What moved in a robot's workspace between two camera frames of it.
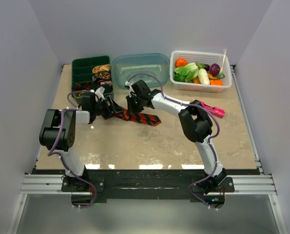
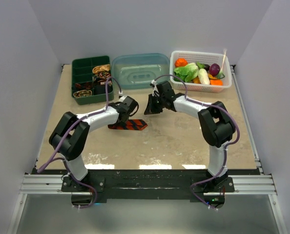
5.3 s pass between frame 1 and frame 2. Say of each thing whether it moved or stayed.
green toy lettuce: stayed
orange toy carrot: stayed
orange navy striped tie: moved
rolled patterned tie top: stayed
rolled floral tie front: stayed
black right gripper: moved
